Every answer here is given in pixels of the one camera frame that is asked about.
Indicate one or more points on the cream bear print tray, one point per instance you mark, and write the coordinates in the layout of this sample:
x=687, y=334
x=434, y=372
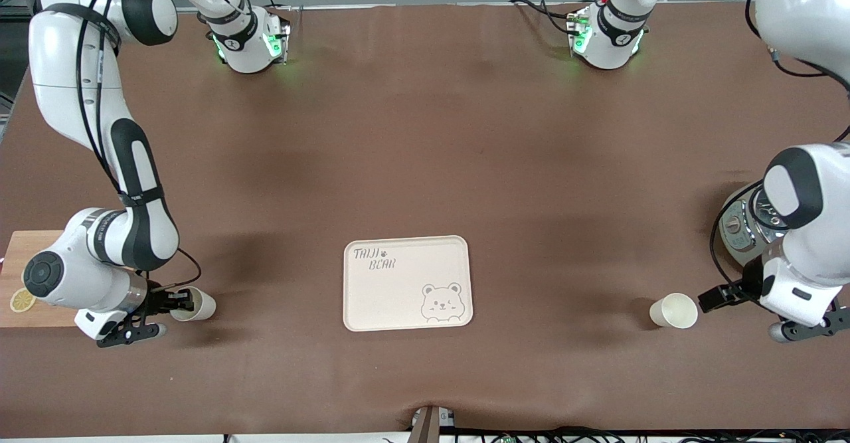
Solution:
x=398, y=297

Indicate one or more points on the wooden cutting board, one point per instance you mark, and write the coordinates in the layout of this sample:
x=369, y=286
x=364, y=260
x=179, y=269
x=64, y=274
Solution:
x=13, y=257

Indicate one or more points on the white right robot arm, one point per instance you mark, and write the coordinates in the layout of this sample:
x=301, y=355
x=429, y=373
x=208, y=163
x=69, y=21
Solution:
x=66, y=97

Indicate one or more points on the grey electric cooking pot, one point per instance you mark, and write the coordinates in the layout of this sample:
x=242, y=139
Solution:
x=734, y=240

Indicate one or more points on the white paper cup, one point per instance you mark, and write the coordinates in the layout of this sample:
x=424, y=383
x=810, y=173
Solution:
x=677, y=311
x=204, y=307

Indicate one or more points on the glass pot lid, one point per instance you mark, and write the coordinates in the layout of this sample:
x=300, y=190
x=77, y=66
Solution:
x=762, y=224

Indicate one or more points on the dried lemon slice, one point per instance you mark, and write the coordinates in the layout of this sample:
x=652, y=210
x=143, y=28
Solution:
x=23, y=300

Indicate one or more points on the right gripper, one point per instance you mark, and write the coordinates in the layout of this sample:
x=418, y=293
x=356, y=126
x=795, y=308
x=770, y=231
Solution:
x=157, y=297

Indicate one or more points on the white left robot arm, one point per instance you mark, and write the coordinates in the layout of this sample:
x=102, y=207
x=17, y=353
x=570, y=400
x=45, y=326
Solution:
x=823, y=230

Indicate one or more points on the brown table cover mat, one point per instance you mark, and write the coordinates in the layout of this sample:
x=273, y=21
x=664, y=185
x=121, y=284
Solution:
x=425, y=131

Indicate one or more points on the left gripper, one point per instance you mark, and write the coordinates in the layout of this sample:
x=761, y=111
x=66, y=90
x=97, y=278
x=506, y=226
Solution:
x=752, y=279

